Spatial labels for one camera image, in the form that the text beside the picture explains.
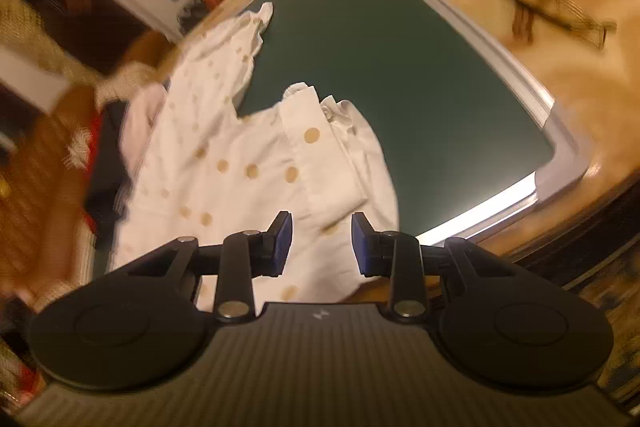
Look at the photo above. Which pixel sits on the white polka dot garment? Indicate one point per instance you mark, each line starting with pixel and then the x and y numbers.
pixel 225 142

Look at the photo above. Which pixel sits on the white fuzzy throw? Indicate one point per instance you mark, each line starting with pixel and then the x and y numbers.
pixel 120 89

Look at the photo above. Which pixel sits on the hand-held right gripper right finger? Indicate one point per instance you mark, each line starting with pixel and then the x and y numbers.
pixel 361 242

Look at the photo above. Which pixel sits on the beige woven curtain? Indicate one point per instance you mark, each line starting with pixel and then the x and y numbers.
pixel 40 37

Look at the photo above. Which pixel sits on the black mesh basket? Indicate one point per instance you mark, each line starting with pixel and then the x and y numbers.
pixel 194 14

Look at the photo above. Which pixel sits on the black and red garment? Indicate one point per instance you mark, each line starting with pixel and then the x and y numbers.
pixel 107 167

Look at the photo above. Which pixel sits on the gold rimmed eyeglasses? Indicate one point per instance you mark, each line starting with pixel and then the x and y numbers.
pixel 524 19

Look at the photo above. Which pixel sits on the pink garment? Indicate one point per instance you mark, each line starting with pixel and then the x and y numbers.
pixel 142 117

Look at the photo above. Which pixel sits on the brown leather sofa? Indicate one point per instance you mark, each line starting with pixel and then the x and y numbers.
pixel 45 167

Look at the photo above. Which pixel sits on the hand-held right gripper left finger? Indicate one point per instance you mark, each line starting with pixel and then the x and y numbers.
pixel 282 242

